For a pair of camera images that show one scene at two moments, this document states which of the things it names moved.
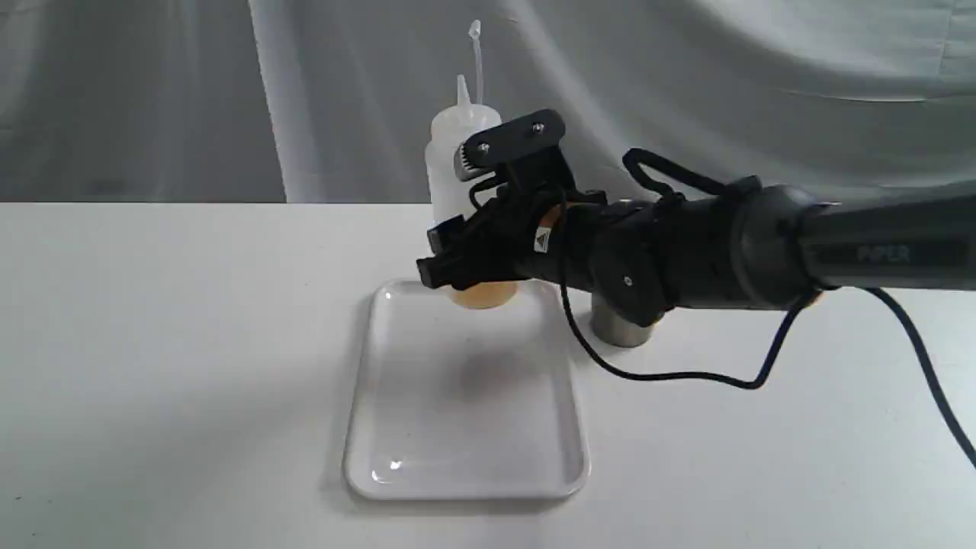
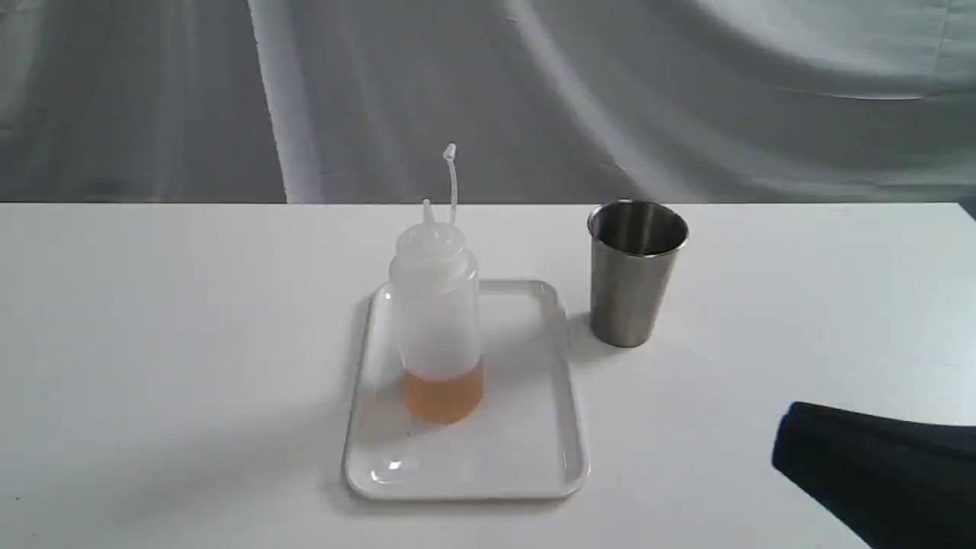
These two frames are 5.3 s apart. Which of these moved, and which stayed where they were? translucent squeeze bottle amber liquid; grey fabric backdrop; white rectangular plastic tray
Moved: translucent squeeze bottle amber liquid
Stayed: grey fabric backdrop; white rectangular plastic tray
